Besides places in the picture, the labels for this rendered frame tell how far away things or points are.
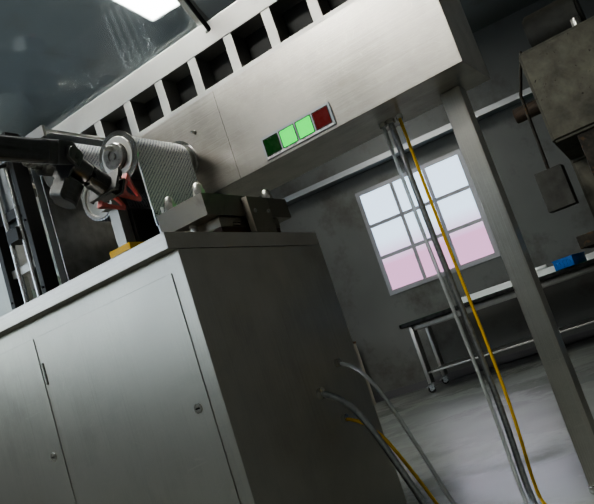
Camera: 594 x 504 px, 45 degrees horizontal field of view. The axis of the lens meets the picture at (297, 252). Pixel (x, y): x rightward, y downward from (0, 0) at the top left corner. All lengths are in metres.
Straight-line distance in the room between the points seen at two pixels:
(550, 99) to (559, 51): 0.31
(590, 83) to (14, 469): 4.05
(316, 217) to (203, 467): 6.82
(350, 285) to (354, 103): 6.18
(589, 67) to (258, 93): 3.14
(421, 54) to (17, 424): 1.42
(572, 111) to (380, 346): 3.96
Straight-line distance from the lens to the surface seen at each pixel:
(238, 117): 2.24
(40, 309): 1.86
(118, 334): 1.71
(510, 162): 7.76
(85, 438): 1.84
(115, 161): 2.06
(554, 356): 2.01
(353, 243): 8.11
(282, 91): 2.16
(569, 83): 5.01
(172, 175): 2.11
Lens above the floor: 0.51
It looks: 10 degrees up
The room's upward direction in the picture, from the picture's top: 18 degrees counter-clockwise
